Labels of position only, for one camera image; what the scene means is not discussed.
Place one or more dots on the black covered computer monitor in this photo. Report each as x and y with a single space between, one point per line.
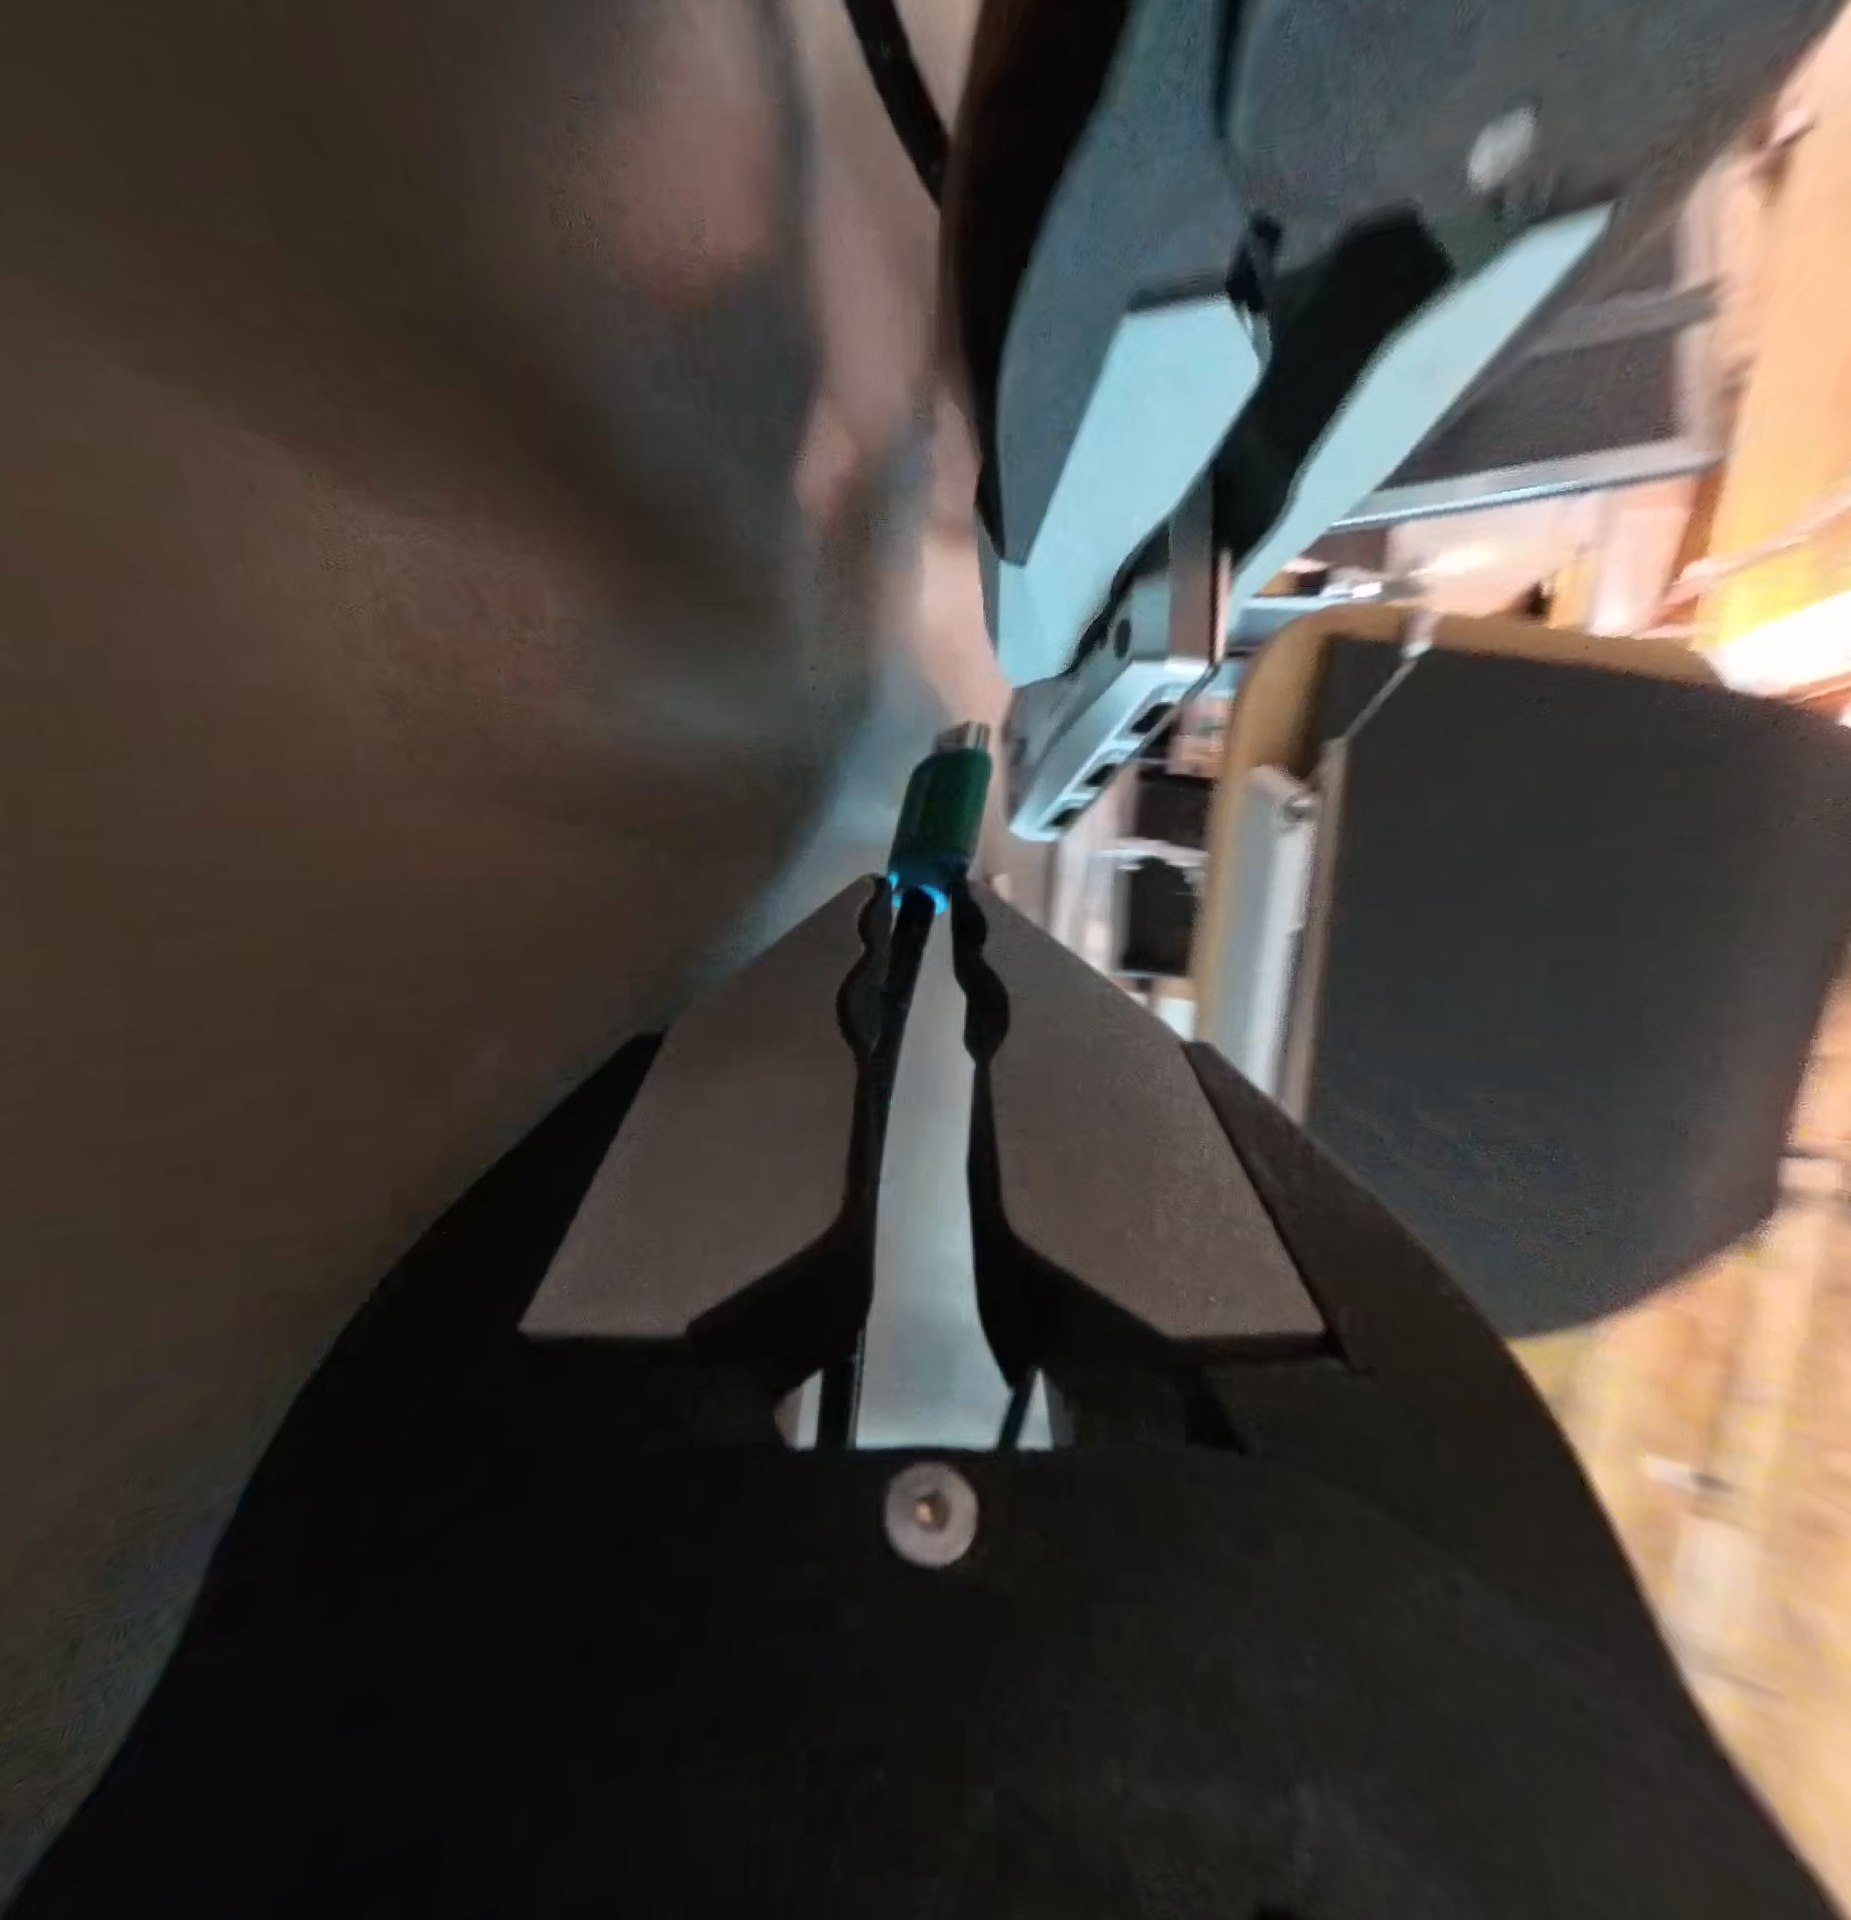
1538 974

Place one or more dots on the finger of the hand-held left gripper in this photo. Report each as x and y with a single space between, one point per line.
1119 449
1403 389

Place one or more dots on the black HDMI switch box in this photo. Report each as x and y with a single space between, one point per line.
1080 749

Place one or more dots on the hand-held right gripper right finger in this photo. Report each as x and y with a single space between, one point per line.
1119 1185

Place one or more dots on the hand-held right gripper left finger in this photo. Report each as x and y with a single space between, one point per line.
715 1185

